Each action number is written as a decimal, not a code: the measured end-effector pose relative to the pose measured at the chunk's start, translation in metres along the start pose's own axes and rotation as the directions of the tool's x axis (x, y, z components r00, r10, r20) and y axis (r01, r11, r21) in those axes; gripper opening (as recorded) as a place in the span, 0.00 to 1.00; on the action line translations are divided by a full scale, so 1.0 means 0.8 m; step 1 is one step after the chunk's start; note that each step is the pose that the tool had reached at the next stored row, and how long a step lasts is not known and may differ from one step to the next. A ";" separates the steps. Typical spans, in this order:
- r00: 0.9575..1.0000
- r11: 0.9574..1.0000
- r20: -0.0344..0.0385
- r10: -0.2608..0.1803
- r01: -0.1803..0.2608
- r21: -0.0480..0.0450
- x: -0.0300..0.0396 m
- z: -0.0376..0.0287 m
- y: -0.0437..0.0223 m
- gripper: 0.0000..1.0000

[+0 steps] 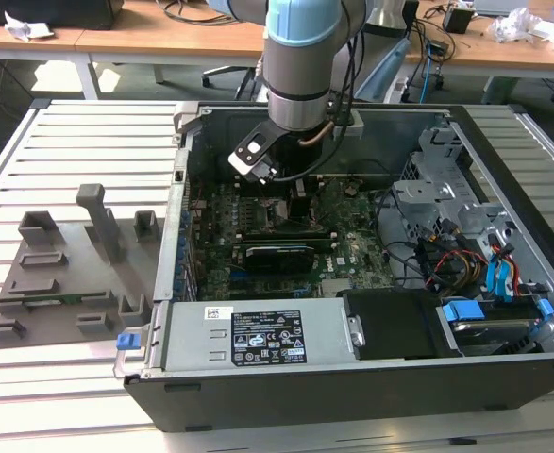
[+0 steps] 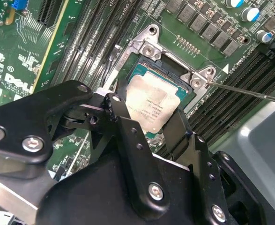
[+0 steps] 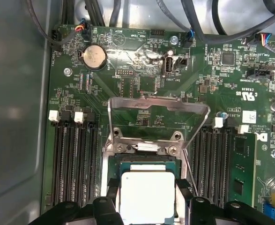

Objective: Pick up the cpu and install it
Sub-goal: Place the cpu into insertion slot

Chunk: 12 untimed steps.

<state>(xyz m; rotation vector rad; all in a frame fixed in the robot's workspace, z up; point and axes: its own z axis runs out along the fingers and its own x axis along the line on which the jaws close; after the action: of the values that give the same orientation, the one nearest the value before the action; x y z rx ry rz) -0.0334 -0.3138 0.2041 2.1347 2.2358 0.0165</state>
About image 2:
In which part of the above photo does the thin metal locking lever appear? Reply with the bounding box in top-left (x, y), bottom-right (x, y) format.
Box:
top-left (207, 80), bottom-right (275, 105)

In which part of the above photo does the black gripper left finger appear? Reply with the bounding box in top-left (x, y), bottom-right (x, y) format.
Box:
top-left (0, 79), bottom-right (170, 216)

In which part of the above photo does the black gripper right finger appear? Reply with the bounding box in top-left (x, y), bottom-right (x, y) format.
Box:
top-left (163, 110), bottom-right (269, 225)

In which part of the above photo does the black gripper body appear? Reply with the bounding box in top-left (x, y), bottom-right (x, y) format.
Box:
top-left (37, 149), bottom-right (206, 225)

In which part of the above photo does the silver CPU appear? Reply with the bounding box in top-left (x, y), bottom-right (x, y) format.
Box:
top-left (124, 62), bottom-right (197, 141)

